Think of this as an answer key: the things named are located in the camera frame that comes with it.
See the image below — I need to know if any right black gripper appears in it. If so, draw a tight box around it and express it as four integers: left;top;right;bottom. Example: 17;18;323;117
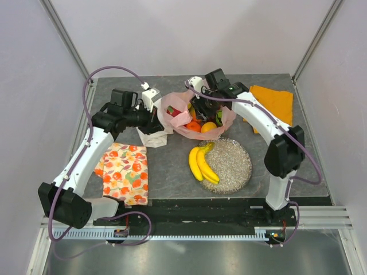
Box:
190;88;219;121

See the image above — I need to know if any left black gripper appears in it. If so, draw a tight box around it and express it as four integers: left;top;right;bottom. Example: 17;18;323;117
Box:
123;102;164;135

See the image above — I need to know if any pink plastic bag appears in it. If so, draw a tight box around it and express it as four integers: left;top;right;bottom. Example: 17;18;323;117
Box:
158;90;236;140

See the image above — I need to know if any speckled glass plate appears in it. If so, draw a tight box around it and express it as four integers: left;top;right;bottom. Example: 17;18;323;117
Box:
200;137;253;195

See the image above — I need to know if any yellow fake banana bunch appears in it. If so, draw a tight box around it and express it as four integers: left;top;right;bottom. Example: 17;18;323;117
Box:
188;142;220;184

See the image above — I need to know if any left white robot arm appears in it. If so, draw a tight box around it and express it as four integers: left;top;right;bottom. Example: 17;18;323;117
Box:
38;88;163;229

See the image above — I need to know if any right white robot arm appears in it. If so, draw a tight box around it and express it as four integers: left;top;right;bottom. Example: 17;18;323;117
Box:
185;69;305;226

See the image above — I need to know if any fake mango fruit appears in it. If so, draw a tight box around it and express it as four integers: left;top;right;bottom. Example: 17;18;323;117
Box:
188;104;198;121

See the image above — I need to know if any fake green fruit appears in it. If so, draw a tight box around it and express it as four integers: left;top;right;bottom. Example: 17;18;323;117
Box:
215;111;223;127

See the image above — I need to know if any fake orange fruit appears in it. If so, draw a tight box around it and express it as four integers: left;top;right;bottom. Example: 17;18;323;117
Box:
185;121;201;132

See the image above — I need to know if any fake red fruit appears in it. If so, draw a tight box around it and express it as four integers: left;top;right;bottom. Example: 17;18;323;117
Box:
166;105;181;117

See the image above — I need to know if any white folded cloth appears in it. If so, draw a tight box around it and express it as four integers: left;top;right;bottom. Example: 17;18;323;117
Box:
136;127;168;148

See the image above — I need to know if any floral patterned cloth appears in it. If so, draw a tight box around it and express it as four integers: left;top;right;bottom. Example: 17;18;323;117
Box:
94;143;149;206

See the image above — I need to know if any orange folded t-shirt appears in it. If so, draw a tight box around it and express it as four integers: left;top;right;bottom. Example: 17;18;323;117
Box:
249;85;294;127

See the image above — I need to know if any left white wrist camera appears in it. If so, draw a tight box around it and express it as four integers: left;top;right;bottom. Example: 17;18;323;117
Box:
141;82;161;112

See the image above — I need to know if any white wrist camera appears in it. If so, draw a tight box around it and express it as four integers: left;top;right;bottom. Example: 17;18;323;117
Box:
141;82;161;112
185;76;204;98

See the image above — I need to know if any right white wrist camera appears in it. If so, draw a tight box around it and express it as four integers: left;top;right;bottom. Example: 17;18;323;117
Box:
185;76;204;98

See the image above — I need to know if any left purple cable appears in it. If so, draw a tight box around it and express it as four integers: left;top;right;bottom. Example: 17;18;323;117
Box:
47;65;153;260

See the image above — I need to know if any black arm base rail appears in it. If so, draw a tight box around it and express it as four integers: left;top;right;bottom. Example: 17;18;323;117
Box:
92;197;296;230

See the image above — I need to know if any aluminium frame profile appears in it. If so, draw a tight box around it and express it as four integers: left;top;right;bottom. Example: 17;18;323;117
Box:
40;0;89;79

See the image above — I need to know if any grey slotted cable duct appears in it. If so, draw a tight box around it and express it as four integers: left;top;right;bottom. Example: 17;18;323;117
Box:
53;226;287;241

